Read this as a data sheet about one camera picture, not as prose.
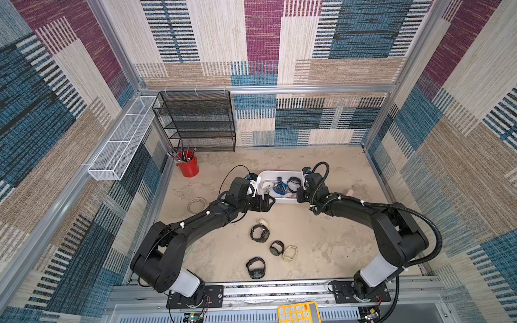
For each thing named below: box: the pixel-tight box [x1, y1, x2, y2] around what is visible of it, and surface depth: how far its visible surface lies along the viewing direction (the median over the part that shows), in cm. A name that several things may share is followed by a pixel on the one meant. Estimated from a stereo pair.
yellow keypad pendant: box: [277, 301, 322, 323], surface depth 70 cm
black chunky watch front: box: [245, 256, 266, 280], surface depth 81 cm
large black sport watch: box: [250, 224, 270, 243], surface depth 87 cm
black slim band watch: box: [269, 240, 285, 256], surface depth 85 cm
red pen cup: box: [175, 150, 200, 178], surface depth 107 cm
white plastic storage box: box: [257, 170, 306, 204], surface depth 104 cm
